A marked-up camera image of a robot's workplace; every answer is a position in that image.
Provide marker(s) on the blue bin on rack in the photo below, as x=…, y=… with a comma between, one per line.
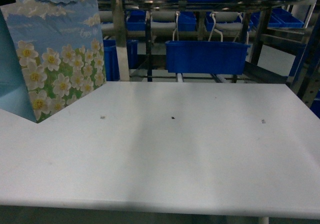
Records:
x=206, y=57

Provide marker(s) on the flower gift bag light blue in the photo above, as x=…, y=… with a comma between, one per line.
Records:
x=59, y=47

